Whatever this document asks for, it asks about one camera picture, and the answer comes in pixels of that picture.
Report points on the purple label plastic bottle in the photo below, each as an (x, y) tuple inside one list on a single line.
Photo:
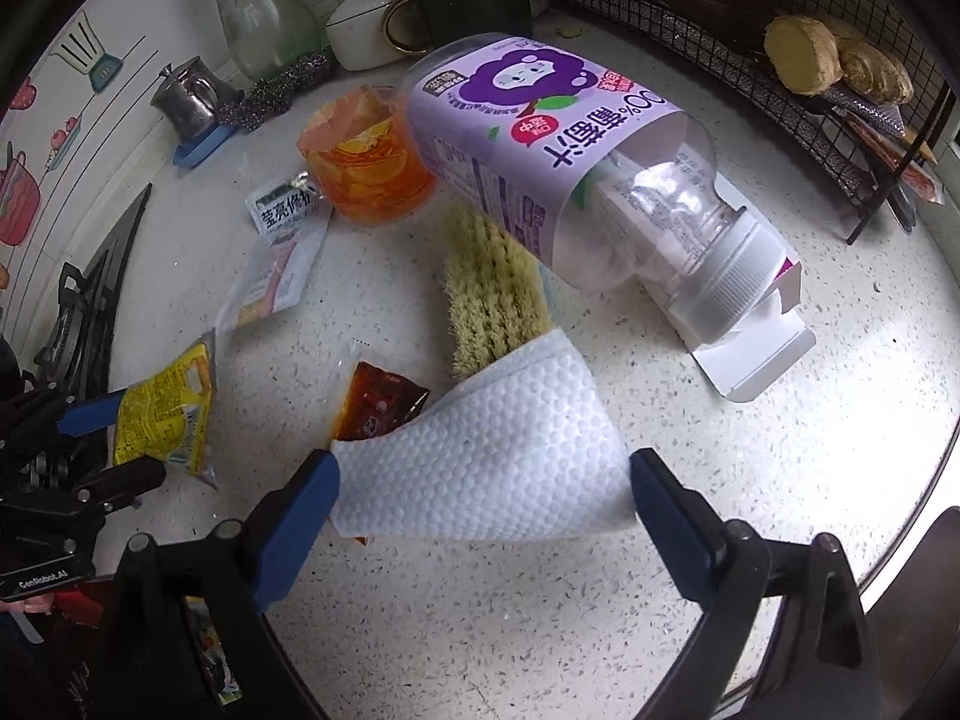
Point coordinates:
[(525, 127)]

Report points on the yellow bristle scrub brush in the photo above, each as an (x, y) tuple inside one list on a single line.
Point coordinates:
[(487, 285)]

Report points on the white medicine carton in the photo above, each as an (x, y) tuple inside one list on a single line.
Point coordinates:
[(757, 360)]

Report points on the cut ginger piece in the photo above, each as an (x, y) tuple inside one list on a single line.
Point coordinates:
[(802, 52)]

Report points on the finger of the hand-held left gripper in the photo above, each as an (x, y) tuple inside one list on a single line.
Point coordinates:
[(86, 414), (112, 487)]

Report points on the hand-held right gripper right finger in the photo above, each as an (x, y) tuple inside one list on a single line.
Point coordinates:
[(675, 532)]

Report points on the small steel pot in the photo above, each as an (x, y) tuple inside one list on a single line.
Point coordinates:
[(187, 101)]

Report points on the dark green mug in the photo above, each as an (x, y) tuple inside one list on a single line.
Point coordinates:
[(465, 7)]

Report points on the yellow snack packet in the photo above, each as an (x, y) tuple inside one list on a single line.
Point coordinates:
[(161, 412)]

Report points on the red sauce packet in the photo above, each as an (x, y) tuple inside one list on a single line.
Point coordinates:
[(375, 397)]

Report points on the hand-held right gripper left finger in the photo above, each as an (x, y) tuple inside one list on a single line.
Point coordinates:
[(300, 532)]

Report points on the orange plastic cup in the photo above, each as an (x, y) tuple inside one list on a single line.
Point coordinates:
[(367, 172)]

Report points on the white lidded jar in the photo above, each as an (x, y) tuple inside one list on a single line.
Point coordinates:
[(360, 30)]

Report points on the white shampoo sachet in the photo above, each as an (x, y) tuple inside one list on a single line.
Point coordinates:
[(281, 255)]

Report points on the kitchen wall sticker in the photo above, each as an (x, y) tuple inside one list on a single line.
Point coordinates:
[(22, 195)]

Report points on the blue tray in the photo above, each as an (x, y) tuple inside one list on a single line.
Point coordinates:
[(199, 151)]

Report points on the knobbly ginger root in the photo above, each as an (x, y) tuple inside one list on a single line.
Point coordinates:
[(877, 71)]

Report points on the white paper towel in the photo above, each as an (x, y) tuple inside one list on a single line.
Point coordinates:
[(487, 450)]

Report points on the black gas stove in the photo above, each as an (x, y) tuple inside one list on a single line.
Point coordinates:
[(82, 292)]

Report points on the steel wool scrubber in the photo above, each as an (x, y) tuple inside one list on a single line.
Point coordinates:
[(285, 82)]

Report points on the glass carafe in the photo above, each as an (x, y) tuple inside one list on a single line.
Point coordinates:
[(251, 15)]

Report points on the red seasoning packets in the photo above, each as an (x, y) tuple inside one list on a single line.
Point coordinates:
[(877, 131)]

